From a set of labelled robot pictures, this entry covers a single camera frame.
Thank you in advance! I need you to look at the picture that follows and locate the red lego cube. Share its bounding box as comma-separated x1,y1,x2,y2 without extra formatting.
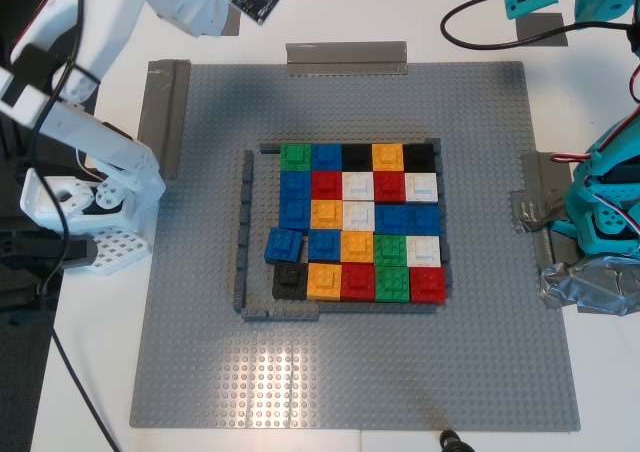
409,266,447,305
340,263,377,304
311,170,345,202
373,170,408,204

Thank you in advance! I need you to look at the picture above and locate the grey lego brick wall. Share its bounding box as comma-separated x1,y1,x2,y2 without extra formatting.
431,138,455,290
258,138,443,154
233,150,256,314
240,299,443,323

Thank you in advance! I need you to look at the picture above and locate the black lego cube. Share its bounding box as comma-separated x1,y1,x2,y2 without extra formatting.
341,143,374,173
403,142,436,174
271,262,309,301

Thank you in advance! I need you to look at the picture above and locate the orange lego cube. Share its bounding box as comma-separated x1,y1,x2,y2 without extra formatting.
310,199,345,232
306,262,344,302
371,142,406,173
340,230,376,265

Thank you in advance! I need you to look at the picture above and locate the crumpled grey tape patch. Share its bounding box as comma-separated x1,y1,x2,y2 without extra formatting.
508,149,584,273

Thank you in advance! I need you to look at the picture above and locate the small grey lego baseplate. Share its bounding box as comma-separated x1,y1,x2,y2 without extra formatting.
219,6,243,37

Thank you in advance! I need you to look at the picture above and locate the grey tape square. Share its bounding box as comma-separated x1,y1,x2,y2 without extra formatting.
514,9,570,48

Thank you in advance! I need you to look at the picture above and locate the white lego cube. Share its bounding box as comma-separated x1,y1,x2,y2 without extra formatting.
405,234,442,268
342,200,377,233
342,171,376,203
404,172,440,205

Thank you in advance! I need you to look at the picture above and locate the blue lego cube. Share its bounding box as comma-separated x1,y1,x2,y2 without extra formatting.
374,203,409,236
278,199,314,232
306,229,344,264
310,143,344,173
263,227,305,266
406,204,442,237
279,170,314,202

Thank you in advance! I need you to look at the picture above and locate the grey tape strip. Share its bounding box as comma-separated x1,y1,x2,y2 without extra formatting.
135,58,193,182
284,40,410,78

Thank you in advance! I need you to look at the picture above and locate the black camera cable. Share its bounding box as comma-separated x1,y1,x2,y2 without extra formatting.
33,0,125,452
439,0,640,52

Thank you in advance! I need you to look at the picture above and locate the green lego cube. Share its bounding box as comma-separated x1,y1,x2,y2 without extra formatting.
279,143,313,173
373,233,409,268
374,265,412,304

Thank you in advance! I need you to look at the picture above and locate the black table clamp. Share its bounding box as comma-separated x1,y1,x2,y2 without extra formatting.
0,229,99,276

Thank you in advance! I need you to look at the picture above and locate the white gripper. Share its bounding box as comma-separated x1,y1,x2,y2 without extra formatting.
148,0,236,39

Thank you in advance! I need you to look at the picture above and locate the black stand knob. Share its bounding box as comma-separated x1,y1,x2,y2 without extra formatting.
438,428,475,452

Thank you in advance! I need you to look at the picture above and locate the silver duct tape wad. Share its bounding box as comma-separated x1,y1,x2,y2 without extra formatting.
538,254,640,319

